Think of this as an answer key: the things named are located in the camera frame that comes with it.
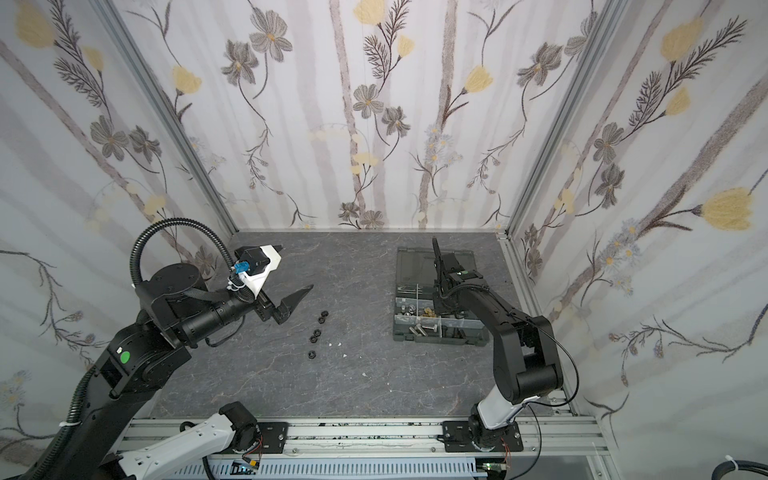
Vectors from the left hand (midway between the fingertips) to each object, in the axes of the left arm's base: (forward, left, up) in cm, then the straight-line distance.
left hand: (294, 266), depth 54 cm
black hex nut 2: (+13, +3, -43) cm, 45 cm away
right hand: (+12, -37, -36) cm, 53 cm away
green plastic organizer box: (+10, -26, -41) cm, 50 cm away
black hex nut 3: (+5, +6, -44) cm, 44 cm away
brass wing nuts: (+12, -31, -42) cm, 54 cm away
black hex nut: (0, +6, -44) cm, 44 cm away
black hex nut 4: (+7, +5, -44) cm, 45 cm away
